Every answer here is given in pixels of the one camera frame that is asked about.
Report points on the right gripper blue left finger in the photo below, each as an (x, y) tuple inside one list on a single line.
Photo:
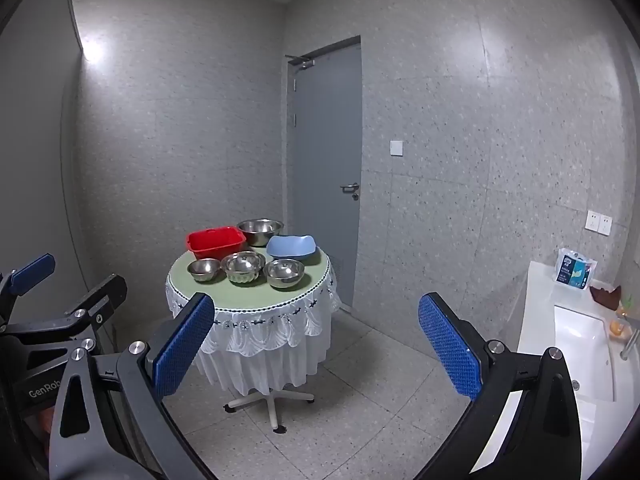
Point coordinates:
[(150, 371)]

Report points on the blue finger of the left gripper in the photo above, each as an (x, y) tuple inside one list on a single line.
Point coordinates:
[(95, 308), (20, 282)]

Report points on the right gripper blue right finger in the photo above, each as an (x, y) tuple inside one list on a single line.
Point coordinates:
[(483, 377)]

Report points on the small steel bowl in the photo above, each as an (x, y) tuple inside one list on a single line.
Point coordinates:
[(204, 270)]

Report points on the red plastic basin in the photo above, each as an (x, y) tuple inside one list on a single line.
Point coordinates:
[(215, 243)]

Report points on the fluted steel bowl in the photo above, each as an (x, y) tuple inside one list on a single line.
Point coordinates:
[(243, 267)]

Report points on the large steel bowl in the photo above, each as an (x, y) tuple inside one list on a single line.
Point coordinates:
[(259, 231)]

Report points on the blue plastic plate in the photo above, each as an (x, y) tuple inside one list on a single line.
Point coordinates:
[(298, 247)]

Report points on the white sink counter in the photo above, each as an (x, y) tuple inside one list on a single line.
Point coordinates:
[(606, 387)]

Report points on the green tablecloth with lace skirt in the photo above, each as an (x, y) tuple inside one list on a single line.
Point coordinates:
[(263, 338)]

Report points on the blue tissue pack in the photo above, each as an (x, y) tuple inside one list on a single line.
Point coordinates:
[(574, 269)]

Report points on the round table with white base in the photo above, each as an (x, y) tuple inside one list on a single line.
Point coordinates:
[(270, 401)]

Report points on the orange sponge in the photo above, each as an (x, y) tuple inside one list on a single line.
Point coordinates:
[(617, 328)]

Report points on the metal faucet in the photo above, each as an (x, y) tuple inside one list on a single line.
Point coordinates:
[(634, 325)]

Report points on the brown cloth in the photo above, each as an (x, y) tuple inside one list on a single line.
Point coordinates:
[(609, 299)]

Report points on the grey door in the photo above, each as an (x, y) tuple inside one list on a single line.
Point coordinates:
[(326, 149)]

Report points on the door closer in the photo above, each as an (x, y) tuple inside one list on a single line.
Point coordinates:
[(300, 62)]

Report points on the white wall socket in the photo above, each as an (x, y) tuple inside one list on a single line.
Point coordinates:
[(598, 223)]

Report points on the metal door handle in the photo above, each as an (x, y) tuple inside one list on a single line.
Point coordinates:
[(352, 190)]

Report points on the white light switch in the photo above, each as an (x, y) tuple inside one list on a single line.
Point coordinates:
[(396, 148)]

